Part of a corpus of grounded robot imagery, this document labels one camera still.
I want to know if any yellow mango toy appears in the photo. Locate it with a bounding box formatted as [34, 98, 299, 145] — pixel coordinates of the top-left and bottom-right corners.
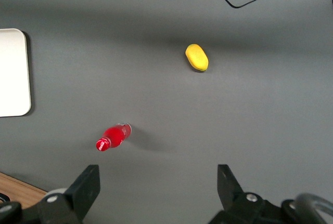
[185, 43, 209, 73]

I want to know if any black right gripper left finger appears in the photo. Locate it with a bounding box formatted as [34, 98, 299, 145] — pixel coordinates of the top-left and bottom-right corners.
[36, 164, 101, 224]

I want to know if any grey hose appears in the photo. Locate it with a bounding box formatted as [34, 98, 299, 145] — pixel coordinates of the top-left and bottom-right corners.
[292, 193, 333, 224]

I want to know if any red soda bottle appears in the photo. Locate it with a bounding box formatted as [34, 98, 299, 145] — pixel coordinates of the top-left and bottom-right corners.
[95, 122, 132, 152]

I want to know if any white rectangular tray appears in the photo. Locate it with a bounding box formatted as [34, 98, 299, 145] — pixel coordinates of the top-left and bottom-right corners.
[0, 28, 32, 118]

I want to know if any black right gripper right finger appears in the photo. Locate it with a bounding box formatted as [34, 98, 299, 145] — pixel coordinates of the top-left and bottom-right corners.
[208, 164, 268, 224]

